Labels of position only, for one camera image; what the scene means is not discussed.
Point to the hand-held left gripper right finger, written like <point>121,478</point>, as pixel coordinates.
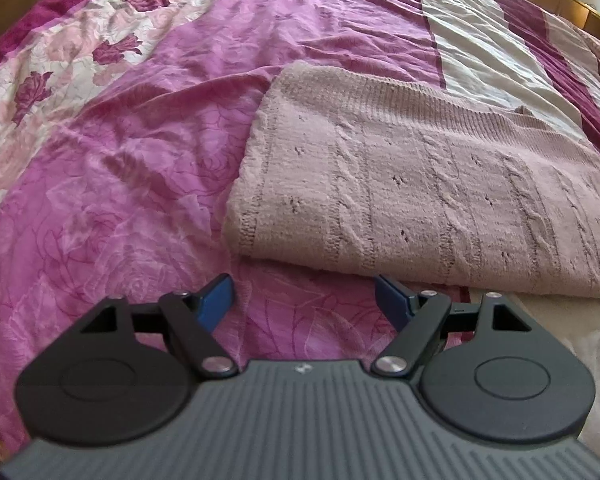
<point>392,302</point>

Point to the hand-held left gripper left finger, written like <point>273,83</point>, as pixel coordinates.
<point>215,302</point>

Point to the purple striped floral bedspread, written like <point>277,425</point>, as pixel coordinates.
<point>130,170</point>

